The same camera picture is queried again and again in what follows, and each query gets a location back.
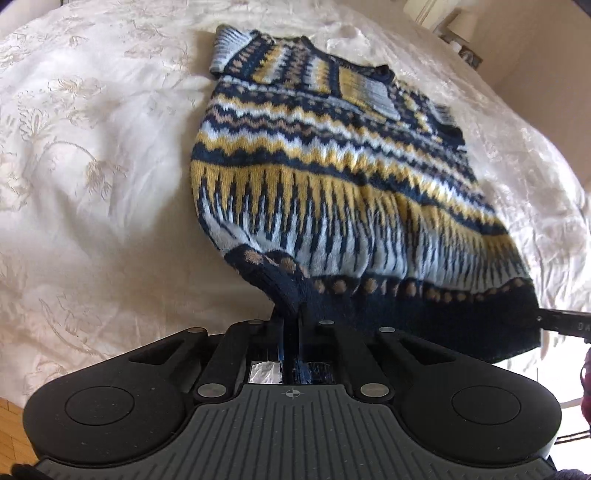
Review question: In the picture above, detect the navy yellow patterned knit sweater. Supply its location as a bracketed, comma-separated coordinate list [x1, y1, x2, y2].
[190, 25, 541, 363]

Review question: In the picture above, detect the cream embroidered bedspread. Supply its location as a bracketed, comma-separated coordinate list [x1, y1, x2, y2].
[1, 1, 590, 405]

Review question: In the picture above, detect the dark framed photo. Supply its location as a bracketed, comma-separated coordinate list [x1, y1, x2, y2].
[459, 47, 483, 70]

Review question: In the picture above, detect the cream bedside lamp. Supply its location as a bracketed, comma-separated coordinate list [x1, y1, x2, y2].
[447, 10, 478, 43]

